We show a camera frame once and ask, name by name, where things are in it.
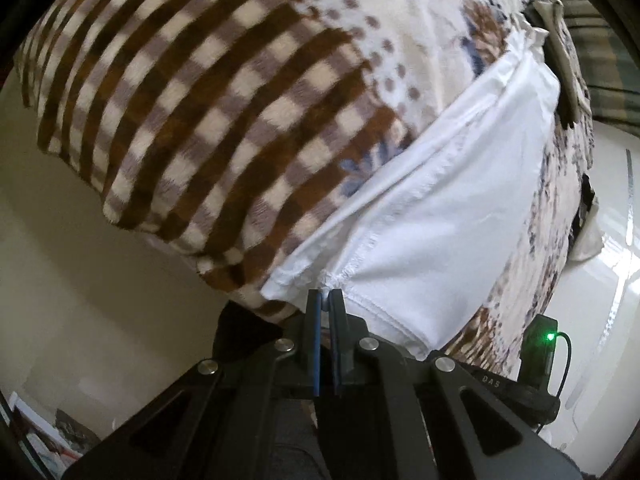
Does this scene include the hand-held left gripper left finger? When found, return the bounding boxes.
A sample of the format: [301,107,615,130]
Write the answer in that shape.
[62,288,323,480]

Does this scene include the white small garment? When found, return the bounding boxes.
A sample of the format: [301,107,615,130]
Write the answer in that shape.
[260,27,562,362]

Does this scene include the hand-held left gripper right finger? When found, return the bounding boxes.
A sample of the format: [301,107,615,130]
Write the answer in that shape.
[320,288,593,480]

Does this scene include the brown checkered printed blanket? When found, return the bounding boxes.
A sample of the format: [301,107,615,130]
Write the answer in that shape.
[12,0,599,382]

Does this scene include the stack of papers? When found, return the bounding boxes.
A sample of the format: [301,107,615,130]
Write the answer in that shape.
[7,391,102,477]

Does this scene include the black device with green light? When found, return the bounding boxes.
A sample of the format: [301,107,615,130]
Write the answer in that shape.
[535,332,573,435]

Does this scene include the olive green garment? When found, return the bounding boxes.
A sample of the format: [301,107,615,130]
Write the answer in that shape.
[525,0,594,129]

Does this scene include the green striped cloth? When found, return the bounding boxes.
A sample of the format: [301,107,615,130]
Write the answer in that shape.
[564,0,640,127]

